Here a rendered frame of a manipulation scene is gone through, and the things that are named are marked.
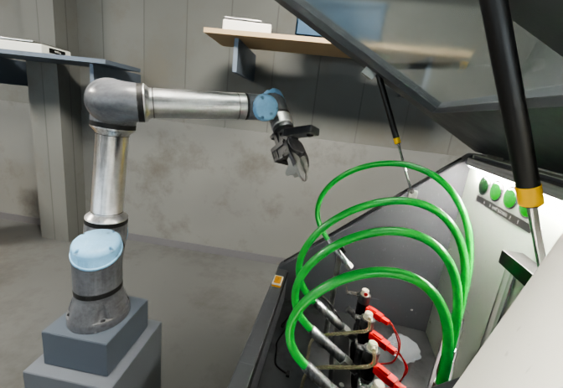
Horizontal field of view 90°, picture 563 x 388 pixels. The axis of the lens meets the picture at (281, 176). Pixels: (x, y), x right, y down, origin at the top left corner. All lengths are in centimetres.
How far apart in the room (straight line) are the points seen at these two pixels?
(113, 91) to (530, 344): 80
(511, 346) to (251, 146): 247
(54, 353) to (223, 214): 208
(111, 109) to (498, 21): 72
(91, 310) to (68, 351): 12
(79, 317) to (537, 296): 91
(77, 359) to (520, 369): 93
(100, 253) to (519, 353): 81
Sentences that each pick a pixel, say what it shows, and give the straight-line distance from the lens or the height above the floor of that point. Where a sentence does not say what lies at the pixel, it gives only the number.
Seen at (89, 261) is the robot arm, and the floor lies 110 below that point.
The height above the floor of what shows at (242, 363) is 95.
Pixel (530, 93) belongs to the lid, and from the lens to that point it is 54.
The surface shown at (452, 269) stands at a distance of 53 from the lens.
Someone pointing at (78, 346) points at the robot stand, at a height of 88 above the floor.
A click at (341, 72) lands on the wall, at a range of 261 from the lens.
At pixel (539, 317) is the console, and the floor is 138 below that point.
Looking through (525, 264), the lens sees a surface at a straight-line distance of 70.
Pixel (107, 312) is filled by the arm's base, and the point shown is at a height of 95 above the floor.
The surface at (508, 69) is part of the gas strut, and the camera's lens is 31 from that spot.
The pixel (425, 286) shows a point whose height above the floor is 131.
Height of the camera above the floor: 151
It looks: 13 degrees down
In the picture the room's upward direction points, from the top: 7 degrees clockwise
